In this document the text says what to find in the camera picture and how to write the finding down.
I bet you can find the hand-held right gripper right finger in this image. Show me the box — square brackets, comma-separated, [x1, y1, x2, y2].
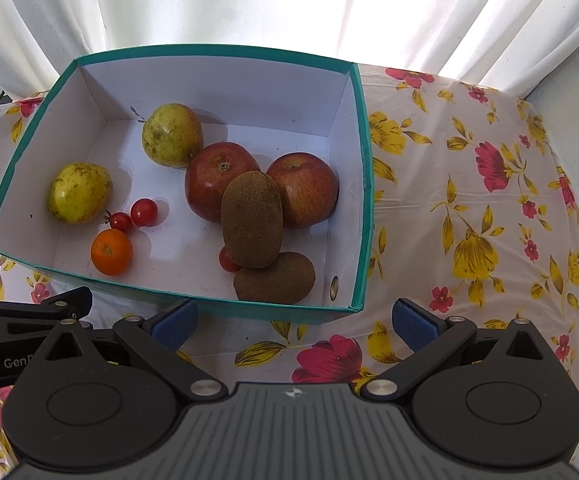
[361, 299, 545, 395]

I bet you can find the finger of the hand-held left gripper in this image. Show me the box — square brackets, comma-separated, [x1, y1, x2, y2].
[0, 287, 93, 342]

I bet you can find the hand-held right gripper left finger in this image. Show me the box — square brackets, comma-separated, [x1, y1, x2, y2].
[44, 299, 228, 397]

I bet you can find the red cherry tomato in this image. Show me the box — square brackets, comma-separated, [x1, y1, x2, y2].
[130, 198, 159, 227]
[104, 210, 134, 234]
[218, 246, 241, 274]

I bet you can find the small orange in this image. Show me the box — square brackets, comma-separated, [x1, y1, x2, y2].
[90, 229, 134, 277]

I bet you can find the brown kiwi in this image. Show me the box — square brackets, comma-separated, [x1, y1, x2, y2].
[220, 170, 284, 269]
[234, 252, 316, 305]

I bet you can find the yellow guava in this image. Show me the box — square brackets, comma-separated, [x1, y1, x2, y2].
[142, 103, 204, 168]
[47, 162, 114, 225]

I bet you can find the red apple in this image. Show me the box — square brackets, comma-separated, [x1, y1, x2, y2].
[266, 152, 340, 230]
[184, 142, 261, 223]

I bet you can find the teal cardboard box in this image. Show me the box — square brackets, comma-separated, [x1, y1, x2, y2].
[0, 45, 374, 325]

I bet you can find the floral tablecloth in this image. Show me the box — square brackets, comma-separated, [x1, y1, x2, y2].
[0, 62, 579, 480]

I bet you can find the white curtain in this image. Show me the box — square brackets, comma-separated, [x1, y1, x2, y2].
[0, 0, 579, 103]

